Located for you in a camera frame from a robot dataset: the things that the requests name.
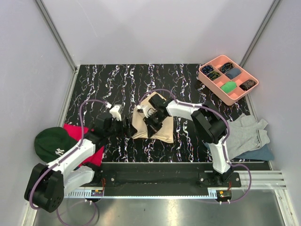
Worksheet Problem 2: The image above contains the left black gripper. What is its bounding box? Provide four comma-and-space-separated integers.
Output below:
105, 116, 137, 138

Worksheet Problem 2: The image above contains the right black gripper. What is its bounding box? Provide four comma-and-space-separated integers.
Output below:
143, 112, 166, 138

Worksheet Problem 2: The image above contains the beige cloth napkin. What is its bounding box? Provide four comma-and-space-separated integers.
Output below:
132, 92, 174, 143

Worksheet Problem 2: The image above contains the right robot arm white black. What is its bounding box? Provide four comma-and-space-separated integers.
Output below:
137, 94, 233, 187

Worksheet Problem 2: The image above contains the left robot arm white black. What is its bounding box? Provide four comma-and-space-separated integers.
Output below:
24, 113, 137, 213

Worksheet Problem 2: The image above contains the red folded cloth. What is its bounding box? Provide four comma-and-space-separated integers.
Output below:
63, 123, 104, 167

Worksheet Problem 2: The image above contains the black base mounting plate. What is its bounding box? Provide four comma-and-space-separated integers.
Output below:
85, 162, 241, 188

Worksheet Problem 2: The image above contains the blue patterned rolled sock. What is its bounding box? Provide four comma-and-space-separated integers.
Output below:
201, 65, 214, 75

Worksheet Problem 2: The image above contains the yellow patterned rolled sock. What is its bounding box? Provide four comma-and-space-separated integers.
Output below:
207, 71, 221, 81

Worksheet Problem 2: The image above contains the dark green baseball cap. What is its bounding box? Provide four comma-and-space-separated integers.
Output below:
34, 127, 77, 163

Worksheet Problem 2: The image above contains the pink divided tray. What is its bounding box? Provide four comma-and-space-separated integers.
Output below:
198, 55, 259, 105

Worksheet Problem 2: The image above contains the green rolled sock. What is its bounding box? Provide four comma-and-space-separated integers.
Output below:
221, 81, 237, 94

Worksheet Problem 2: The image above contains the grey t-shirt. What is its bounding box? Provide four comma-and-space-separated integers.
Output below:
226, 114, 270, 160

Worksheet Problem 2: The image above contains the dark multicolour rolled sock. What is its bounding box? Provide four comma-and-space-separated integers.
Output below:
220, 62, 235, 74

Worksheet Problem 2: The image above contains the grey-blue rolled sock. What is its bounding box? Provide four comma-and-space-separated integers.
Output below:
225, 68, 241, 80

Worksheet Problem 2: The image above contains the dark brown rolled sock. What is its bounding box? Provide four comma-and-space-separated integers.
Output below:
239, 80, 256, 91

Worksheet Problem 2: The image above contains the blue folded cloth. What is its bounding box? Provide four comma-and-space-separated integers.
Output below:
204, 141, 275, 162

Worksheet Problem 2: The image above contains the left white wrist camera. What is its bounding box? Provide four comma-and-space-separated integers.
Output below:
109, 105, 122, 121

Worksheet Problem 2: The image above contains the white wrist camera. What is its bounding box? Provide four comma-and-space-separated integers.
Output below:
136, 105, 151, 118
109, 105, 122, 121

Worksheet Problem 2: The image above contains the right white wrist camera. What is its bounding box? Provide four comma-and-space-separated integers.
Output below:
136, 105, 151, 118

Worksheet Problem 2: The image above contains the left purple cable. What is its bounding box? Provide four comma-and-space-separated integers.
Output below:
29, 99, 112, 226

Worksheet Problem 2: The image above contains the aluminium frame rail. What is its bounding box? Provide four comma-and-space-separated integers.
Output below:
34, 0, 77, 72

